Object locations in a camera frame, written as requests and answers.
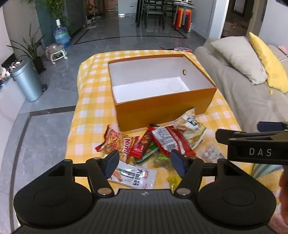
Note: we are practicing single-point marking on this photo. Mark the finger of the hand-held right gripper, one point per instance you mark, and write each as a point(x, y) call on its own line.
point(271, 126)
point(243, 135)

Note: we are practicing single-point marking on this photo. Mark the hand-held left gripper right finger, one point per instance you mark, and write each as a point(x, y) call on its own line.
point(177, 160)

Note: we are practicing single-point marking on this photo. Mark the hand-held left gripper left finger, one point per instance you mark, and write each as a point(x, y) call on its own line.
point(111, 162)

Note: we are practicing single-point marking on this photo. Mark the yellow snack packet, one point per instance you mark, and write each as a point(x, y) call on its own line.
point(173, 181)

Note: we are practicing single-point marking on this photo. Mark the orange fries snack packet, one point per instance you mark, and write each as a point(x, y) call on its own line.
point(110, 140)

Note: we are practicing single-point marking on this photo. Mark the red and white snack packet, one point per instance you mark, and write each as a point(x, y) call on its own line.
point(167, 139)

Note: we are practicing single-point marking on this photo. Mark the white sausage snack packet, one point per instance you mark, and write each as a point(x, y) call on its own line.
point(132, 175)

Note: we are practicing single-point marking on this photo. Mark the green snack packet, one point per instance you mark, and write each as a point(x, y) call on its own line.
point(149, 155)

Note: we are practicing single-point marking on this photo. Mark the clear bag of white balls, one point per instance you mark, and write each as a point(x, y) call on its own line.
point(210, 154)

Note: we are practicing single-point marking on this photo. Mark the white cracker packet blue label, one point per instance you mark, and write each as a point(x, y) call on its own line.
point(191, 128)

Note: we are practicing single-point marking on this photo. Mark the brown snack bar packet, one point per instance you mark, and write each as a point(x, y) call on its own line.
point(145, 137)

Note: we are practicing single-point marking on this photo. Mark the orange cardboard box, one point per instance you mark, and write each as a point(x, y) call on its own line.
point(164, 101)

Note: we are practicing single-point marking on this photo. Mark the person's right hand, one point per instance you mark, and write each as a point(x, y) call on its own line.
point(284, 186)

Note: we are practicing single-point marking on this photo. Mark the grey sofa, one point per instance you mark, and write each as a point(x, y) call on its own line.
point(247, 101)

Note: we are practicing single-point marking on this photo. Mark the yellow pillow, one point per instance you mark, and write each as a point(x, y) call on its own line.
point(268, 60)

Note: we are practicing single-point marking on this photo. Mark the yellow checkered tablecloth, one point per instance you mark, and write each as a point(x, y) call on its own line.
point(94, 90)

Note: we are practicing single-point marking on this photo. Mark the beige pillow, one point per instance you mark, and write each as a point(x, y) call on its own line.
point(239, 57)

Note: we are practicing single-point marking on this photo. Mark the pink item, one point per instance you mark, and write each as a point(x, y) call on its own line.
point(283, 49)

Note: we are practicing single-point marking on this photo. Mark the silver metal trash can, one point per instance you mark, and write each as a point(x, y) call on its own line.
point(27, 78)

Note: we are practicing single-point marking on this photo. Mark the small white wheeled stool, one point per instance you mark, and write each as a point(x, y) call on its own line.
point(57, 52)

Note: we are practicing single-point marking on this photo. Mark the stack of colourful stools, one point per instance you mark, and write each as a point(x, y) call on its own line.
point(182, 18)

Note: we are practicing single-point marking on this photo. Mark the potted long-leaf plant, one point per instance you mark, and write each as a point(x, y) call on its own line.
point(31, 51)

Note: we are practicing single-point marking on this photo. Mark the blue water jug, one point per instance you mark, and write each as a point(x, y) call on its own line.
point(61, 33)

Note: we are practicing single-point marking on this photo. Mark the dining table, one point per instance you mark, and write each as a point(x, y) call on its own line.
point(177, 2)

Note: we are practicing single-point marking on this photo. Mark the black dining chair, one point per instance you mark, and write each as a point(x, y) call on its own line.
point(155, 11)

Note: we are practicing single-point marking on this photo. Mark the tall leafy plant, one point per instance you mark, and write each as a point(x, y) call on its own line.
point(55, 9)

